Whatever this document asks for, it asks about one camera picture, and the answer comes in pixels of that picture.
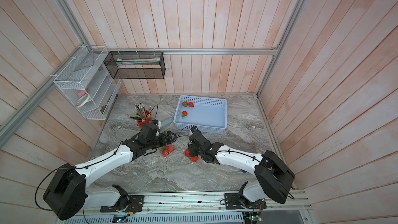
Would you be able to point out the red strawberry in basket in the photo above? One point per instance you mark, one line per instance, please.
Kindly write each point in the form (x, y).
(184, 114)

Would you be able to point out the white wire mesh shelf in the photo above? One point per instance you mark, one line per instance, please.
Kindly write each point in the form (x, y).
(85, 70)

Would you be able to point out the pink sticky note pad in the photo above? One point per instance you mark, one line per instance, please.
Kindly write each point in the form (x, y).
(82, 93)

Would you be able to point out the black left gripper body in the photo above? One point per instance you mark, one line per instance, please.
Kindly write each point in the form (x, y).
(158, 141)

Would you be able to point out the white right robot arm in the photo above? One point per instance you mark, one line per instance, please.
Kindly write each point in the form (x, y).
(274, 178)

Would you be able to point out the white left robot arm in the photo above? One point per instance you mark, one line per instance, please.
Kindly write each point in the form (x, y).
(69, 192)

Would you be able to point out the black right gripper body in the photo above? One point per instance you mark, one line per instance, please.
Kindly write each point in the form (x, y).
(194, 152)

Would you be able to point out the red metal pencil bucket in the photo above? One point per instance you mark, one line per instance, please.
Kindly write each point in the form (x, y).
(141, 122)

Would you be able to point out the black mesh wall basket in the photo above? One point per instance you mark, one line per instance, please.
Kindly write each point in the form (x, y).
(135, 64)

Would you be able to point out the light blue perforated plastic basket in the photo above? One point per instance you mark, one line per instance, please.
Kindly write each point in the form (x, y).
(208, 114)

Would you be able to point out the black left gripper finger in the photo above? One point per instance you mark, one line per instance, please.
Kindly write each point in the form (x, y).
(172, 136)
(168, 142)

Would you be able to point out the white tape roll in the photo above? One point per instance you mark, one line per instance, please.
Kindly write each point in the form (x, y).
(83, 100)

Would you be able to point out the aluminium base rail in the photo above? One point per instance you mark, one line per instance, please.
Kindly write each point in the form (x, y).
(196, 202)

